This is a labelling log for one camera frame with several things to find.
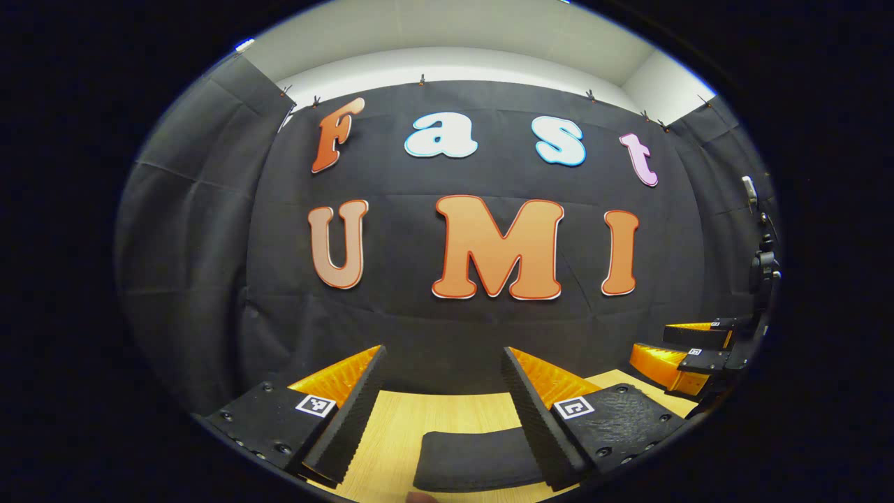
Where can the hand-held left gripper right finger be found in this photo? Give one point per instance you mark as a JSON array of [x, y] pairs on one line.
[[531, 426]]

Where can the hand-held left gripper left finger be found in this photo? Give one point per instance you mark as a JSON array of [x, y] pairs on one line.
[[353, 419]]

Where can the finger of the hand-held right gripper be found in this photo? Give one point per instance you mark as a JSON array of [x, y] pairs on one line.
[[670, 367], [698, 334]]

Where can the dark denim jeans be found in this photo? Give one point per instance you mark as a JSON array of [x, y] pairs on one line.
[[475, 461]]

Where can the black backdrop cloth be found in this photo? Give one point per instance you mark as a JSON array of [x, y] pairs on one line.
[[405, 328]]

